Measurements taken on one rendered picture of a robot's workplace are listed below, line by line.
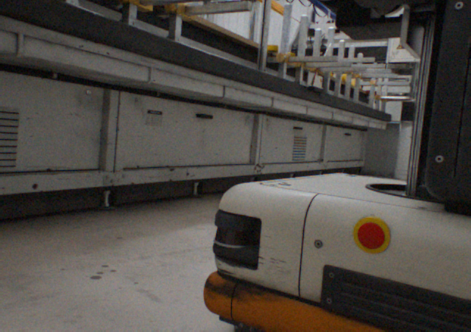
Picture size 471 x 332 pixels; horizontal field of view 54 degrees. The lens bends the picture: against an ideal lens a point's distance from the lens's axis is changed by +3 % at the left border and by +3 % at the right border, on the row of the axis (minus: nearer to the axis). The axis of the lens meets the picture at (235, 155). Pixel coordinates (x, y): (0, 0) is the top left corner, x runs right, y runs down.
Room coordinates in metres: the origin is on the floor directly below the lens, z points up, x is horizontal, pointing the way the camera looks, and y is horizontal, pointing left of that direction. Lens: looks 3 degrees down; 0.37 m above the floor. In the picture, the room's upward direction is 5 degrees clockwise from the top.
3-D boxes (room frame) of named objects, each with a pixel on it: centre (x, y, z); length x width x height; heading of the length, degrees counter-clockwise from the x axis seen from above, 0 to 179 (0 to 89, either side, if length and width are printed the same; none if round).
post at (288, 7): (2.68, -0.23, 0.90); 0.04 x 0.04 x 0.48; 59
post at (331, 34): (3.32, -0.62, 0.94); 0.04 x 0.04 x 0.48; 59
